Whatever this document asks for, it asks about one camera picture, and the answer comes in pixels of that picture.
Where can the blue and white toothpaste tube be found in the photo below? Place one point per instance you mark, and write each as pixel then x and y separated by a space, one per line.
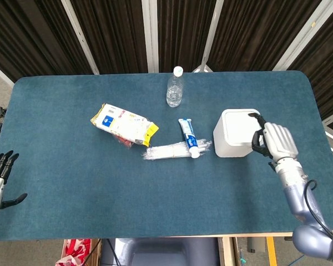
pixel 189 137

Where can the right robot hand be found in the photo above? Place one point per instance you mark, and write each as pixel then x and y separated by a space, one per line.
pixel 280 141

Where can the red and white bag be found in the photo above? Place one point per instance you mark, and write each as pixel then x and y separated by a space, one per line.
pixel 73 250

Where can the small red packet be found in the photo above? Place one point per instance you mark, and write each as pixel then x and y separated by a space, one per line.
pixel 125 141

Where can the blue felt table mat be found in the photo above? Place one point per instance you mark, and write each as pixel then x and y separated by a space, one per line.
pixel 144 188

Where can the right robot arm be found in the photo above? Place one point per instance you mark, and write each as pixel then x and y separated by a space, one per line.
pixel 305 199

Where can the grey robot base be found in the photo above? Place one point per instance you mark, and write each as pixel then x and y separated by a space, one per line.
pixel 161 252

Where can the white and yellow wipes pack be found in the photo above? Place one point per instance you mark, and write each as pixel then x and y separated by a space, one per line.
pixel 122 124

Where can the clear plastic water bottle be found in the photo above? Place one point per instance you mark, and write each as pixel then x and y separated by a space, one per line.
pixel 174 90

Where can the pack of clear plastic straws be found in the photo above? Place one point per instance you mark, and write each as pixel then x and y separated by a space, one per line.
pixel 166 152

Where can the white lidded bin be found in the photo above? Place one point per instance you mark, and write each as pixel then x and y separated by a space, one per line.
pixel 236 133

